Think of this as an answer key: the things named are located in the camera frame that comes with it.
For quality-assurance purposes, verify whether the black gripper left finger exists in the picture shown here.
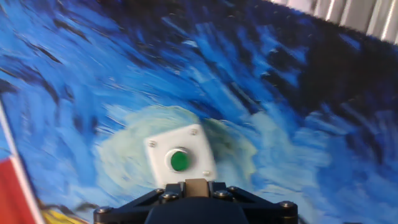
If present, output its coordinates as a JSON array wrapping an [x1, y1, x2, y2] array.
[[93, 182, 187, 224]]

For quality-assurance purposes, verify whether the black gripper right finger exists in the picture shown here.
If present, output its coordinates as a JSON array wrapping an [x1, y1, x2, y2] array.
[[208, 181, 299, 224]]

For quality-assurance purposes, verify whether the small wooden block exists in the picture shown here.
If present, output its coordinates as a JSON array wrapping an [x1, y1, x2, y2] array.
[[184, 177, 210, 198]]

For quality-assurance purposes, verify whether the white box green push button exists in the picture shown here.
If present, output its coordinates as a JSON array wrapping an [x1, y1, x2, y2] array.
[[144, 123, 219, 189]]

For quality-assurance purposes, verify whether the Van Gogh painting print cloth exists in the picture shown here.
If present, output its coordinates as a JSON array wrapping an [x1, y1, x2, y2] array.
[[0, 0, 398, 224]]

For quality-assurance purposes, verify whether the large red flag white stick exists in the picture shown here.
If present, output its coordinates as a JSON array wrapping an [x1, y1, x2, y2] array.
[[0, 101, 47, 224]]

